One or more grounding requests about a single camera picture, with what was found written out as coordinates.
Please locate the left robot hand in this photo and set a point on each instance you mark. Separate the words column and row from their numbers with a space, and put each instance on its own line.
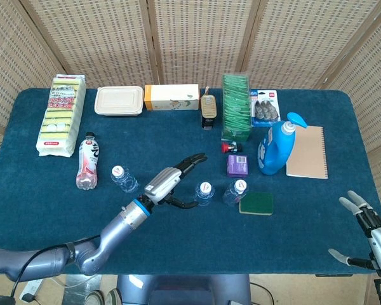
column 163, row 184

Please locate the clear water bottle white cap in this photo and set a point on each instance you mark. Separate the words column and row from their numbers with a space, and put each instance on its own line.
column 124, row 180
column 204, row 194

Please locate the clear water bottle purple label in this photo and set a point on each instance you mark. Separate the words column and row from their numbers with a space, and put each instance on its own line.
column 235, row 193

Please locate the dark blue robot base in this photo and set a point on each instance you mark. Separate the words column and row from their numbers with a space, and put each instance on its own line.
column 184, row 290

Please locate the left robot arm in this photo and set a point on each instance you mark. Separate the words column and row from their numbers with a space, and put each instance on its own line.
column 120, row 222

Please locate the blue table cloth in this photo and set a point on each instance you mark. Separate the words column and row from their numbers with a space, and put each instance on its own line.
column 190, row 241

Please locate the small red-capped metal item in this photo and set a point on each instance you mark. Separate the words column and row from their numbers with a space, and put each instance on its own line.
column 230, row 147

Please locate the small purple box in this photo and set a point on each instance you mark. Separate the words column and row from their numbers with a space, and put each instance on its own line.
column 238, row 166

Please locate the pink drink bottle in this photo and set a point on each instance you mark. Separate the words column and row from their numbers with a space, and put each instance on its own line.
column 89, row 159

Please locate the gold and black tin can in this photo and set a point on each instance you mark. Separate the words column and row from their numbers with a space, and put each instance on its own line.
column 207, row 109

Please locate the white orange flower-print carton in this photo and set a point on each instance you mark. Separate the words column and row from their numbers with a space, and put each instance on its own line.
column 171, row 97

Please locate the green and yellow sponge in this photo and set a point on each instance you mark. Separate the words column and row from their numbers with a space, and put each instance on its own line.
column 256, row 203

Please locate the beige lidded food container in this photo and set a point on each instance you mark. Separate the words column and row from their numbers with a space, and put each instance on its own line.
column 119, row 100

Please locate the green packet stack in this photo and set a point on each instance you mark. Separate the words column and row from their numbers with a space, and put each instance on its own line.
column 236, row 108

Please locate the blue detergent bottle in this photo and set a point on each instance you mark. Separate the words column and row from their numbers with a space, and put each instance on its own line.
column 274, row 152

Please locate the brown spiral notebook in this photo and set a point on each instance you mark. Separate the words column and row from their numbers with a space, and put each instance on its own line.
column 309, row 152

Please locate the yellow sponge multipack bag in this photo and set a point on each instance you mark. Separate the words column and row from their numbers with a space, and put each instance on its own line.
column 60, row 117

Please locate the blue white blister pack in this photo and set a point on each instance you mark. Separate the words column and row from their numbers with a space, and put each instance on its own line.
column 265, row 108

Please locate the wicker folding screen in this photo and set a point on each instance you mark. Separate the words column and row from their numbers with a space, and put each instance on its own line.
column 190, row 38

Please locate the white power strip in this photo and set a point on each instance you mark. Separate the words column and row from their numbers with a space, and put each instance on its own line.
column 31, row 287

